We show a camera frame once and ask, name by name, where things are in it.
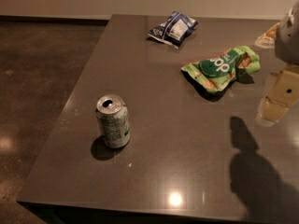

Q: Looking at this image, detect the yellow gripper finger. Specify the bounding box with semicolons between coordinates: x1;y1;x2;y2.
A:
256;64;299;127

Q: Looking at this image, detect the blue chip bag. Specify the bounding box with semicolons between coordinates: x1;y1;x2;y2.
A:
148;11;198;49

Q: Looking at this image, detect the orange snack bag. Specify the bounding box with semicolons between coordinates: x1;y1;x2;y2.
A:
255;22;279;49

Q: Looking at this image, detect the green rice chip bag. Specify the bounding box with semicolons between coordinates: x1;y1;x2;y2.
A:
181;46;261;94

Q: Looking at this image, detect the silver green 7up can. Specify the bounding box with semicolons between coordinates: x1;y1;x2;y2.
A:
95;94;130;148

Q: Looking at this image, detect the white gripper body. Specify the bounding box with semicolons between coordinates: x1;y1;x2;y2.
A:
275;1;299;65

